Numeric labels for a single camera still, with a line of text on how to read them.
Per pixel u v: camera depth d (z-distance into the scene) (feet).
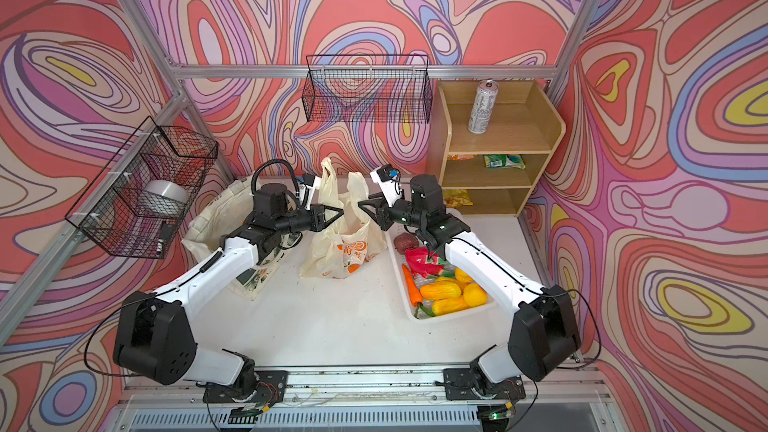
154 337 1.38
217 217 2.72
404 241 3.07
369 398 2.39
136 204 2.44
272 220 2.10
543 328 1.35
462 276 2.77
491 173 3.23
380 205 2.17
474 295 2.63
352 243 2.46
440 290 2.71
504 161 3.24
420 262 2.80
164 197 2.30
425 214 1.93
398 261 2.83
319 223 2.31
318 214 2.32
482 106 2.63
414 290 2.83
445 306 2.70
